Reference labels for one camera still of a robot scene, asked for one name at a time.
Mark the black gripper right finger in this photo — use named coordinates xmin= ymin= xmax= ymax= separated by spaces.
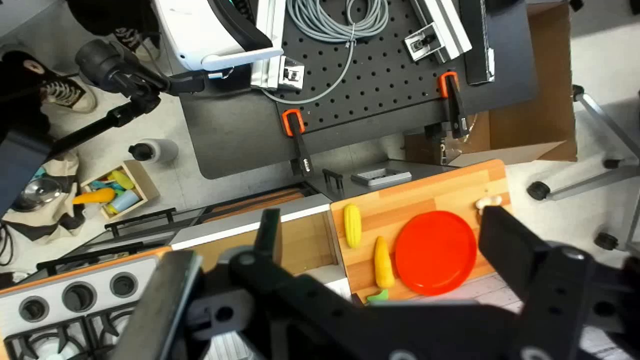
xmin=479 ymin=205 xmax=550 ymax=280

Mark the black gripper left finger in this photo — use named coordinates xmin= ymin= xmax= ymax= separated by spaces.
xmin=253 ymin=207 xmax=282 ymax=262

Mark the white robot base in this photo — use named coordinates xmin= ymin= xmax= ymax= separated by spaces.
xmin=151 ymin=0 xmax=285 ymax=71

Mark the small white plush toy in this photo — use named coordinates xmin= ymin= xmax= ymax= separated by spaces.
xmin=473 ymin=195 xmax=502 ymax=211

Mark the wooden counter top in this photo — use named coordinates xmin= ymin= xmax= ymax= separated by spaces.
xmin=331 ymin=160 xmax=509 ymax=298

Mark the red round plate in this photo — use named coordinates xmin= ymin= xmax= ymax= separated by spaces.
xmin=393 ymin=210 xmax=475 ymax=295

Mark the yellow corn plush toy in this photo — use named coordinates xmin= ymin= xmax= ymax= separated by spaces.
xmin=344 ymin=203 xmax=361 ymax=249

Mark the toy stove top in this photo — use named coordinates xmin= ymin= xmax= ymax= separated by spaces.
xmin=0 ymin=253 xmax=157 ymax=360

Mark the white sink basin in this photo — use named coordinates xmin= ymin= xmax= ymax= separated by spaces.
xmin=169 ymin=193 xmax=352 ymax=298

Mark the cardboard box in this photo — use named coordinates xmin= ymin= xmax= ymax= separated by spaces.
xmin=406 ymin=2 xmax=579 ymax=167

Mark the orange black clamp left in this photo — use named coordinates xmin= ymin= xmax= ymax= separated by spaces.
xmin=279 ymin=108 xmax=311 ymax=174

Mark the orange black clamp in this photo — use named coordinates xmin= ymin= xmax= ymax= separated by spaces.
xmin=437 ymin=71 xmax=468 ymax=138
xmin=279 ymin=108 xmax=311 ymax=174

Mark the orange black clamp right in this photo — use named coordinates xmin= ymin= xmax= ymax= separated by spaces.
xmin=437 ymin=71 xmax=468 ymax=138

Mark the black perforated board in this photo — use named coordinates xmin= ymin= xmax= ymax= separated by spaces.
xmin=266 ymin=0 xmax=466 ymax=132

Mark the grey coiled cable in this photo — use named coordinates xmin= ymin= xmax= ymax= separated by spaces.
xmin=260 ymin=0 xmax=392 ymax=108

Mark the black camera tripod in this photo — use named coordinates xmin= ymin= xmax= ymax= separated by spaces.
xmin=48 ymin=40 xmax=205 ymax=157

